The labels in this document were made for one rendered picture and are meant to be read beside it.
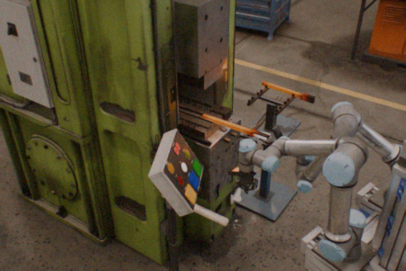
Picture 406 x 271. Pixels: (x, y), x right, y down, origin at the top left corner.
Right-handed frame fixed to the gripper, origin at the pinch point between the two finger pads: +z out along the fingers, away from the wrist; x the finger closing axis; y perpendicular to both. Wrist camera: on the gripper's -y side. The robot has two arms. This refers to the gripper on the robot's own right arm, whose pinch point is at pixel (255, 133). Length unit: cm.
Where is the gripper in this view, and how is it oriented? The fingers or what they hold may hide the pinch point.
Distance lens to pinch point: 257.9
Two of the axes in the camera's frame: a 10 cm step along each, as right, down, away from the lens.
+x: 5.5, -4.7, 6.9
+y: 0.2, 8.3, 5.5
